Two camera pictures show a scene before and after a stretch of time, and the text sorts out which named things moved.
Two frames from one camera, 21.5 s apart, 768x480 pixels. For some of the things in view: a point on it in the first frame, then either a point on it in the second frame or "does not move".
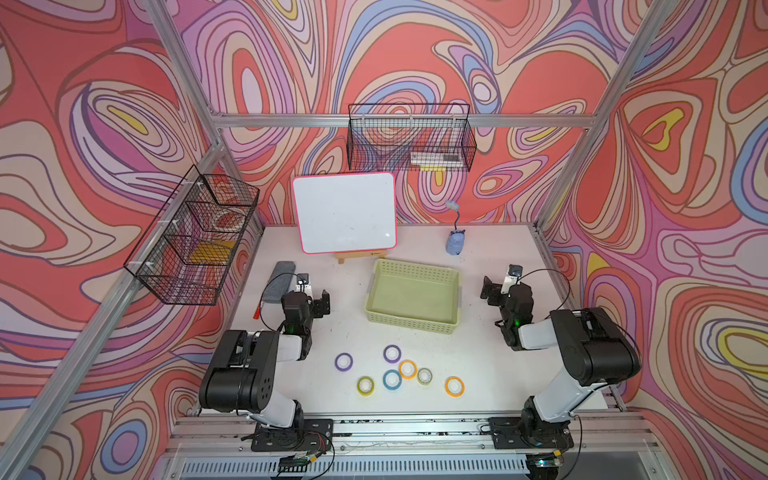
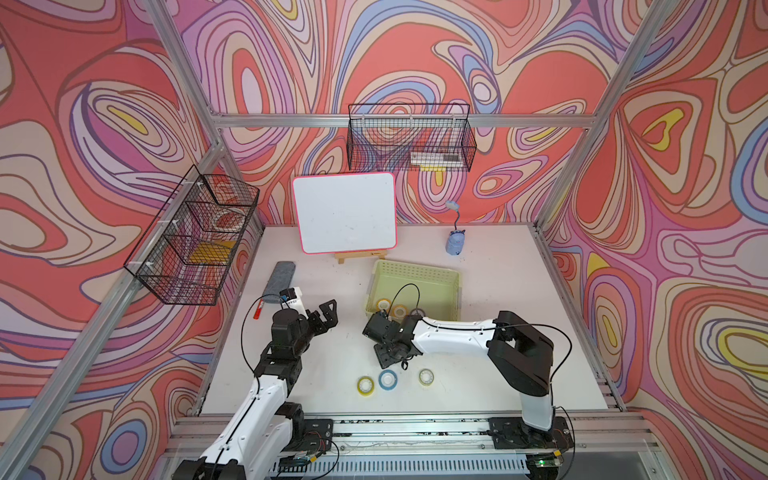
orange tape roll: [415, 371] to [400, 311]
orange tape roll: [454, 386] to [383, 300]
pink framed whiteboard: [346, 212] does not move
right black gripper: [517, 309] to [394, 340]
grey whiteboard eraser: [279, 282] does not move
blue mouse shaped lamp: [455, 239] does not move
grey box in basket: [436, 159] does not move
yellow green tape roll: [365, 386] does not move
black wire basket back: [411, 137] does not move
